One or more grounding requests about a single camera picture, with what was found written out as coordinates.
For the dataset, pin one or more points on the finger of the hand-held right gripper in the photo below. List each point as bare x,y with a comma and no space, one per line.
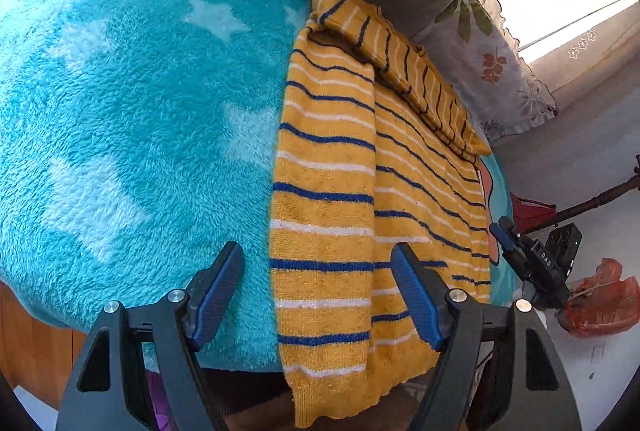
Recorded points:
507,238

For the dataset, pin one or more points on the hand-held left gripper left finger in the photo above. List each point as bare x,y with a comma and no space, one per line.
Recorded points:
220,291

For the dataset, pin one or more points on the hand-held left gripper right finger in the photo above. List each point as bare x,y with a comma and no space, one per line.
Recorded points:
417,293

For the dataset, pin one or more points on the yellow striped knit sweater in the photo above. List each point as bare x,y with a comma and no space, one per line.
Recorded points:
345,191

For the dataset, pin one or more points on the red cloth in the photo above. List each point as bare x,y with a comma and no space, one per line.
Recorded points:
530,210

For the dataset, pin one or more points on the orange plastic bag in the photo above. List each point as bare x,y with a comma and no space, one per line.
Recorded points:
602,298

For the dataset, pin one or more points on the floral ruffled pillow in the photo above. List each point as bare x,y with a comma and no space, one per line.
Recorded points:
492,61

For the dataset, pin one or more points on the turquoise star fleece blanket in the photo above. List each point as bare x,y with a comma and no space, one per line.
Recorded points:
135,126

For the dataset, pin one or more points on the beige sofa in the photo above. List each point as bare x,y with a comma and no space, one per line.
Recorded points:
560,11

